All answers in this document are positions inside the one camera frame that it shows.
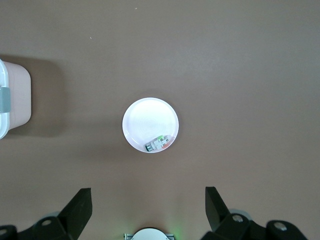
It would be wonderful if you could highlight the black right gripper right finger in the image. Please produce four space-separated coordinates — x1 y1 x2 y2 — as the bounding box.
199 186 266 240

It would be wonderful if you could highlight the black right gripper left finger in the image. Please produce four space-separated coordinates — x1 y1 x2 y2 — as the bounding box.
14 187 94 240

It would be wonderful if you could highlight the pink round plate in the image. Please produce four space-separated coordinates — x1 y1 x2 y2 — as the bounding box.
121 97 180 155

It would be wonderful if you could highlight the white lidded storage box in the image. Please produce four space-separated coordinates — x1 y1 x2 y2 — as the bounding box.
0 58 32 140

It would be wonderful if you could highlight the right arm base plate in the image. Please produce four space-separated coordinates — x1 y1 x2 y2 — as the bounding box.
124 232 177 240

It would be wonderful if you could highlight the white green switch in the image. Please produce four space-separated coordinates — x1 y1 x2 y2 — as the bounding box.
144 134 173 153

